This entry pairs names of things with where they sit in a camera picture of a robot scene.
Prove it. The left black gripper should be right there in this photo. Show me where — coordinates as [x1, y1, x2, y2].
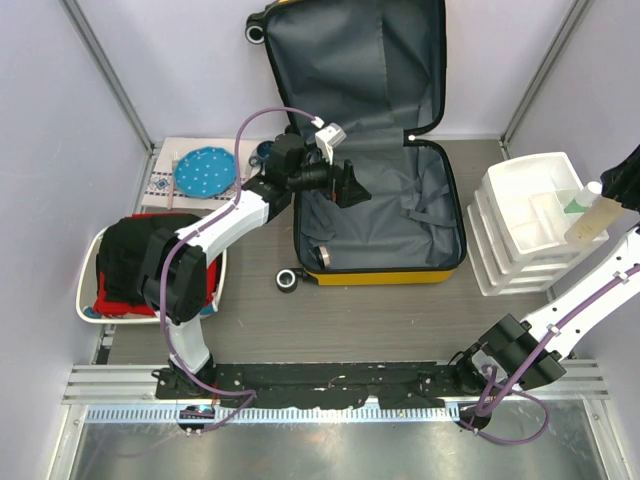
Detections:
[287, 145, 371, 209]

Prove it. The green white tube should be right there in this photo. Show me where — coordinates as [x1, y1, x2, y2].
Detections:
[564, 181, 603, 214]

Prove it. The clear amber bottle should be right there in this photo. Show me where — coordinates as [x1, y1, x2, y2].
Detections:
[564, 196, 624, 245]

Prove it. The small round silver tin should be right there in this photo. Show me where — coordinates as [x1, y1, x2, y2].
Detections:
[313, 245, 331, 269]

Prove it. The white plastic drawer organizer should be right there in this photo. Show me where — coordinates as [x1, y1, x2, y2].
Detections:
[465, 152, 609, 296]

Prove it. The yellow Pikachu hard suitcase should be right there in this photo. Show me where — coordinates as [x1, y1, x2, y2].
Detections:
[245, 1, 467, 286]

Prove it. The white square tray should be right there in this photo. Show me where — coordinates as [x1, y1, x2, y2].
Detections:
[75, 228, 228, 325]

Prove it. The red item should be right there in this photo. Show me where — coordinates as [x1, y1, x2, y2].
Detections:
[92, 213, 221, 319]

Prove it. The teal Doraemon towel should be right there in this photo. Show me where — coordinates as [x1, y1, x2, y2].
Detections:
[82, 214, 226, 321]

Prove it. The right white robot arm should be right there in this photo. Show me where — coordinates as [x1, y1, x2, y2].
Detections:
[451, 151, 639, 396]

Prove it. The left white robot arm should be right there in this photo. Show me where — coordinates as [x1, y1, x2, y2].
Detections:
[138, 123, 371, 399]

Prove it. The dark blue ceramic cup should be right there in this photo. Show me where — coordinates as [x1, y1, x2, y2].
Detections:
[248, 140, 274, 168]

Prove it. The blue polka dot plate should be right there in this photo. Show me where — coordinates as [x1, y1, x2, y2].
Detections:
[173, 147, 236, 199]

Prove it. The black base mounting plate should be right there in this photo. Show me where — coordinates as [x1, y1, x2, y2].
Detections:
[152, 362, 486, 410]

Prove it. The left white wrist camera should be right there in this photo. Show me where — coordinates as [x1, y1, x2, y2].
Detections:
[311, 116, 346, 164]

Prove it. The white slotted cable duct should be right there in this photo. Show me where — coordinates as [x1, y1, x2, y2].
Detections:
[85, 401, 459, 425]

